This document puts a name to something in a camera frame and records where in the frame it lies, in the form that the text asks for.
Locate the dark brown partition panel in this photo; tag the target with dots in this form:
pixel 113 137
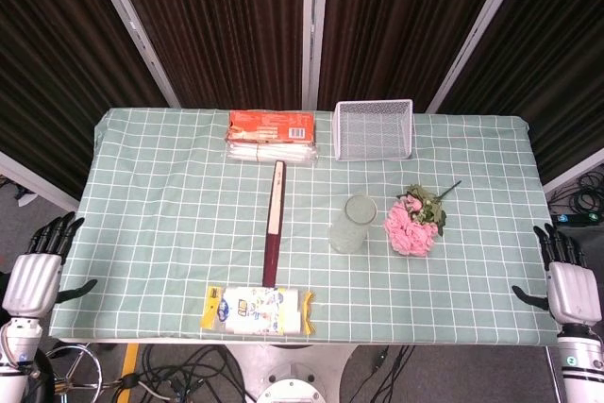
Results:
pixel 396 21
pixel 547 68
pixel 61 82
pixel 217 21

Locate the closed dark red folding fan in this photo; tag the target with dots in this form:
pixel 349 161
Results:
pixel 274 223

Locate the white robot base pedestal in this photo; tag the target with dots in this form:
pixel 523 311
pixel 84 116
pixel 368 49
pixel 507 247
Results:
pixel 288 374

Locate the black power strip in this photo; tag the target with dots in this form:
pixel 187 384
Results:
pixel 579 219

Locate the frosted glass vase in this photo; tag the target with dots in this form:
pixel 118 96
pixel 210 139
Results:
pixel 351 226

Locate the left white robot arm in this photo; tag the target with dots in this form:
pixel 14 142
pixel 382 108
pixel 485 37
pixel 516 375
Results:
pixel 16 356

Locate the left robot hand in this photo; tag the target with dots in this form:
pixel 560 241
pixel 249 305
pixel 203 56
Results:
pixel 33 278

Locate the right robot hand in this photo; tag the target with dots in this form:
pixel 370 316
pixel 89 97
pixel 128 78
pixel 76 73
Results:
pixel 572 290

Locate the yellow white snack package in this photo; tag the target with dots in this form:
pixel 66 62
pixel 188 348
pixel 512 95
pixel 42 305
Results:
pixel 257 311

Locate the green checkered tablecloth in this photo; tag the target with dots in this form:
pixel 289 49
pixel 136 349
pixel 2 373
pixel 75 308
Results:
pixel 189 214

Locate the pink artificial flower bouquet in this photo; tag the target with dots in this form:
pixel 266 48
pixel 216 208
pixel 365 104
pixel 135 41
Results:
pixel 415 223

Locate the chrome stool frame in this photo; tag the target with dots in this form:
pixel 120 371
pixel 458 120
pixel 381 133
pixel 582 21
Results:
pixel 75 370

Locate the orange pack of white straws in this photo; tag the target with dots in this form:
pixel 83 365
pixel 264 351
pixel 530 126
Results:
pixel 271 136

